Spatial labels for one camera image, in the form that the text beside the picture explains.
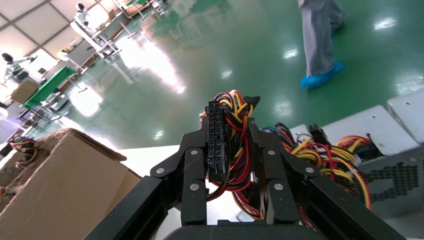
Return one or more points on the brown cardboard carton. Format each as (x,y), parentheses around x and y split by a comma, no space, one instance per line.
(24,91)

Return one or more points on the white humanoid robot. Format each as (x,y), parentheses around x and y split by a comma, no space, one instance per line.
(16,68)
(81,15)

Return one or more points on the brown cardboard divider box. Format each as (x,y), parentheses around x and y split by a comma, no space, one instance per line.
(66,185)

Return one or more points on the green cloth covered table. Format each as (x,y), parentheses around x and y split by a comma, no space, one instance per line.
(49,86)

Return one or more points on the white workbench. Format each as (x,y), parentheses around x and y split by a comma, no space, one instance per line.
(96,41)

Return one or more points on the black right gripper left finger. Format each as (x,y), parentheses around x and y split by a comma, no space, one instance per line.
(193,198)

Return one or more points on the person in grey trousers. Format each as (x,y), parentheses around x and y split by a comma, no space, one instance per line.
(318,39)

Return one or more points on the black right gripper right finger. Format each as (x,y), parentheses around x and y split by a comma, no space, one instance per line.
(281,198)

